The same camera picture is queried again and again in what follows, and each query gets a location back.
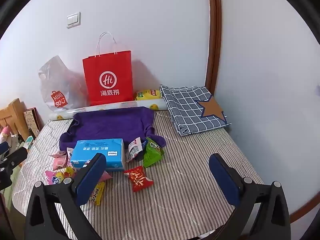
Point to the red paper bag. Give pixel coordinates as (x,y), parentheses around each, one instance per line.
(110,80)

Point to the small blue snack packet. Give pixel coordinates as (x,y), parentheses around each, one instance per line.
(144,143)

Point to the pink pastry packet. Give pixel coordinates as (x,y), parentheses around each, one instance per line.
(107,176)
(58,161)
(70,152)

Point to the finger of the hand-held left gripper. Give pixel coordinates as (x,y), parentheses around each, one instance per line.
(3,148)
(15,158)

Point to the blue checked cloth with star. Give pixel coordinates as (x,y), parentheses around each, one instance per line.
(190,107)

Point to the white light switch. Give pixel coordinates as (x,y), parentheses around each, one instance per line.
(74,20)

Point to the white plastic shopping bag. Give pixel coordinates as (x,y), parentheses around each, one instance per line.
(57,85)

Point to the large pink blue snack packet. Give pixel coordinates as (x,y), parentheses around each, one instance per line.
(53,177)

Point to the teal white box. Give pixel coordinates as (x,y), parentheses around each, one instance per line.
(29,142)

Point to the yellow red candy packet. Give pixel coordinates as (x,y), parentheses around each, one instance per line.
(67,172)

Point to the yellow snack packet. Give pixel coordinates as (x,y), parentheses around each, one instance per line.
(98,195)

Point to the wooden headboard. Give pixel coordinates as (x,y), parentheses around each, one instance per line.
(15,115)

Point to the yellow chips bag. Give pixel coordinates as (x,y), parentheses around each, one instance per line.
(147,94)

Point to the purple towel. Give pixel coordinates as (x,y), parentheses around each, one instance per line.
(110,123)

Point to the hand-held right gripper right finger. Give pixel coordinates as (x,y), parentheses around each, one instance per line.
(223,177)

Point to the striped quilted mattress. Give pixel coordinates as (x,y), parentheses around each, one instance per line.
(180,180)

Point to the green snack packet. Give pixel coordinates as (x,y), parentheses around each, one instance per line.
(152,153)

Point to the pink plush toy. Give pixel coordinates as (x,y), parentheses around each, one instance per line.
(6,131)

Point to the white printed pillow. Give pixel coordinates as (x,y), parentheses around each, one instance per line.
(15,141)

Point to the blue tissue pack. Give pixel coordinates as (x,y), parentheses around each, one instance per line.
(97,152)

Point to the patterned book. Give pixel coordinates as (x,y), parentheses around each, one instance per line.
(32,120)

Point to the white red snack packet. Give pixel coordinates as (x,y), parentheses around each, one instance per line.
(134,150)

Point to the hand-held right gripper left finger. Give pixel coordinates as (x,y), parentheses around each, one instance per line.
(87,180)

